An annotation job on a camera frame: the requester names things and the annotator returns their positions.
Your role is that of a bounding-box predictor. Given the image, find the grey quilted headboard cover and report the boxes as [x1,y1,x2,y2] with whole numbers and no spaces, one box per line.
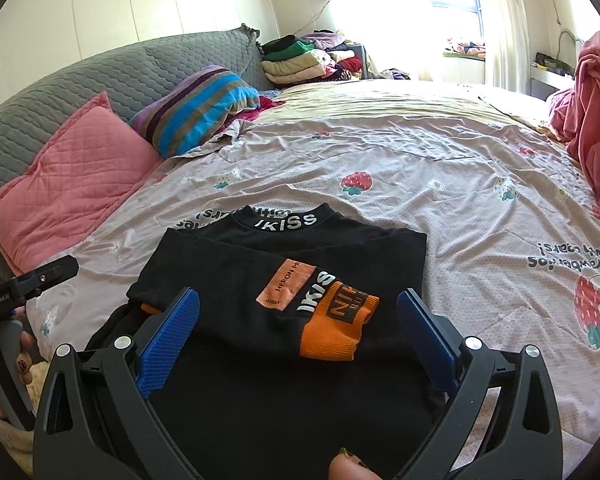
[0,24,272,187]

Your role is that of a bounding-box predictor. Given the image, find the person's left hand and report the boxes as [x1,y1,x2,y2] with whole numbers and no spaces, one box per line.
[0,311,35,431]

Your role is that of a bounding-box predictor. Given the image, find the black sweater with orange cuffs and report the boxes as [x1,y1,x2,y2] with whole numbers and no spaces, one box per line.
[88,205,443,479]

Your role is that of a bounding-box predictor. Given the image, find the white window curtain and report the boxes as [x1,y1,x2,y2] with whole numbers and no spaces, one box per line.
[481,0,531,93]

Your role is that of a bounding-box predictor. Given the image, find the pink strawberry print bedsheet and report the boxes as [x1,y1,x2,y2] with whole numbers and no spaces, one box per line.
[28,81,600,474]

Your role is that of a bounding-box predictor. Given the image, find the striped blue purple pillow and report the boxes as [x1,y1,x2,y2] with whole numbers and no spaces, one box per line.
[130,65,260,158]

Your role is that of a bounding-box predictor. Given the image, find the stack of folded clothes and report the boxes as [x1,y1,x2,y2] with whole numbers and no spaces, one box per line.
[259,29,376,88]

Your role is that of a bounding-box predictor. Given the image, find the white desk with items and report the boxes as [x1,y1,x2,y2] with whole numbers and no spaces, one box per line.
[530,52,574,101]

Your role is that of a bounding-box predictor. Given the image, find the pink crumpled blanket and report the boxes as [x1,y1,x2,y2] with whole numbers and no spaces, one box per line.
[547,30,600,206]

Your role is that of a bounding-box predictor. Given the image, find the pink quilted pillow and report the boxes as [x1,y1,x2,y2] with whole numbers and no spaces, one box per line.
[0,92,162,274]

